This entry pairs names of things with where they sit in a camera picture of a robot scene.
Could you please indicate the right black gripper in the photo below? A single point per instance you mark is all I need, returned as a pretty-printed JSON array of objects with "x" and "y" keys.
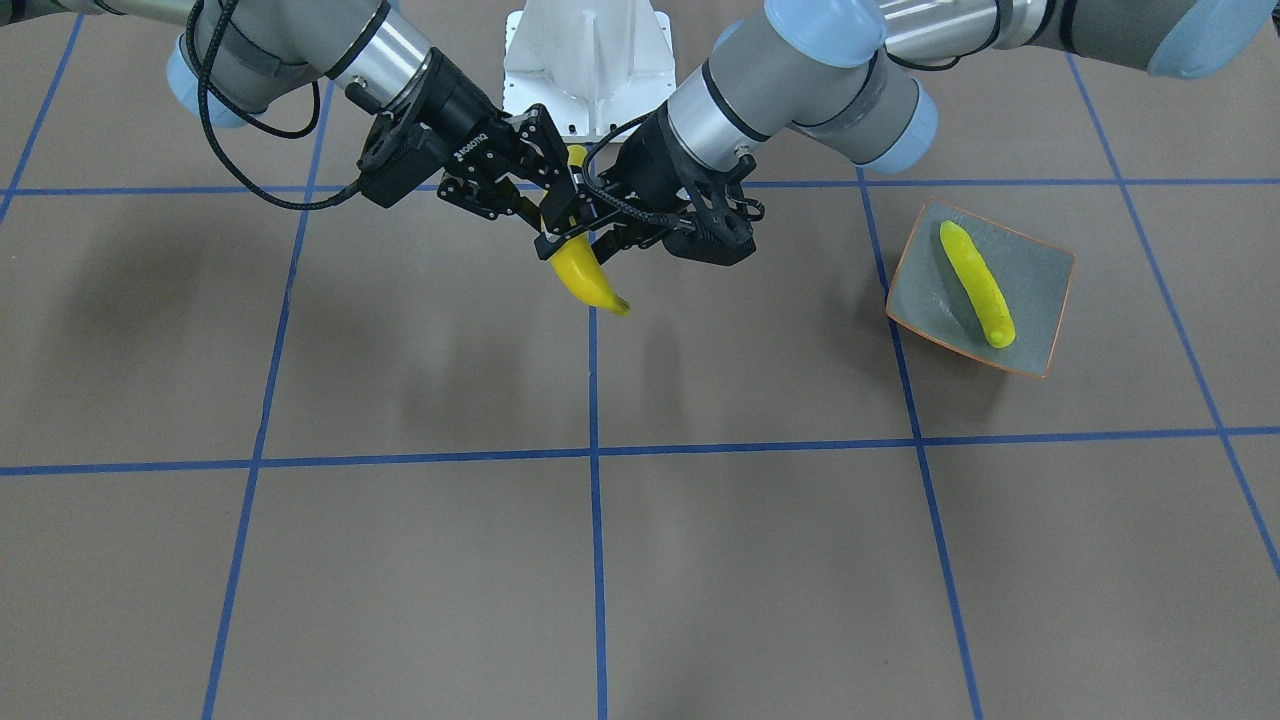
[{"x": 459, "y": 106}]

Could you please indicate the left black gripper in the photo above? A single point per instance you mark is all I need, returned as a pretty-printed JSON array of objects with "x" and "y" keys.
[{"x": 647, "y": 157}]

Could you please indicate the yellow banana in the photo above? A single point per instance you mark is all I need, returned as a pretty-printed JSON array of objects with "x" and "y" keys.
[
  {"x": 980, "y": 285},
  {"x": 572, "y": 258}
]

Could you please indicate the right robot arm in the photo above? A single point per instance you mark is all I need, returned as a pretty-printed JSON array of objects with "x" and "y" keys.
[{"x": 235, "y": 58}]

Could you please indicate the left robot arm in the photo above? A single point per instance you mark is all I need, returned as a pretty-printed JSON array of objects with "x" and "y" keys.
[{"x": 847, "y": 75}]

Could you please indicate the grey square plate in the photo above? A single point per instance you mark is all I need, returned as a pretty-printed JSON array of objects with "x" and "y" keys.
[{"x": 927, "y": 298}]

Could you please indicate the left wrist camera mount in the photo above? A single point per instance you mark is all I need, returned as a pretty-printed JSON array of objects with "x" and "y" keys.
[{"x": 718, "y": 227}]

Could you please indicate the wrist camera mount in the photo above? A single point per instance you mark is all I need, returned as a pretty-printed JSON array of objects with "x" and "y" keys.
[
  {"x": 718, "y": 227},
  {"x": 399, "y": 155}
]

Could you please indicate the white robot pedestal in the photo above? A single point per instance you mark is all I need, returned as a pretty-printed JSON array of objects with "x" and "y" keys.
[{"x": 593, "y": 65}]

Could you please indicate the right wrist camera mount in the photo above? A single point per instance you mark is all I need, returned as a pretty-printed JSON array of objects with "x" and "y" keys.
[{"x": 399, "y": 155}]

